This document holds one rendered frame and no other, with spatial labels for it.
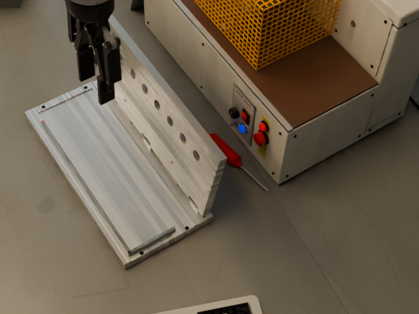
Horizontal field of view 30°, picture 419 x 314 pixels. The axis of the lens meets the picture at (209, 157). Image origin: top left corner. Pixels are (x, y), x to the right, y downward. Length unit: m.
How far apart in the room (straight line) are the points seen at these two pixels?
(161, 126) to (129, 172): 0.12
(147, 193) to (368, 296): 0.49
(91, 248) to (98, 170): 0.18
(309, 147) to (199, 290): 0.37
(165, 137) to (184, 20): 0.27
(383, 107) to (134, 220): 0.57
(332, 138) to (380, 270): 0.29
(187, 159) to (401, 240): 0.46
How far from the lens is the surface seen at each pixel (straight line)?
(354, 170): 1.71
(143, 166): 1.65
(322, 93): 1.57
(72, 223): 1.61
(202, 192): 1.53
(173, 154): 1.58
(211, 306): 1.51
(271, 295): 1.54
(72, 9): 1.26
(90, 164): 1.66
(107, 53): 1.27
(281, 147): 1.55
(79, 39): 1.36
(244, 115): 1.61
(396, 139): 1.78
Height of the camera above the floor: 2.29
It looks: 55 degrees down
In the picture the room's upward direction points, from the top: 3 degrees clockwise
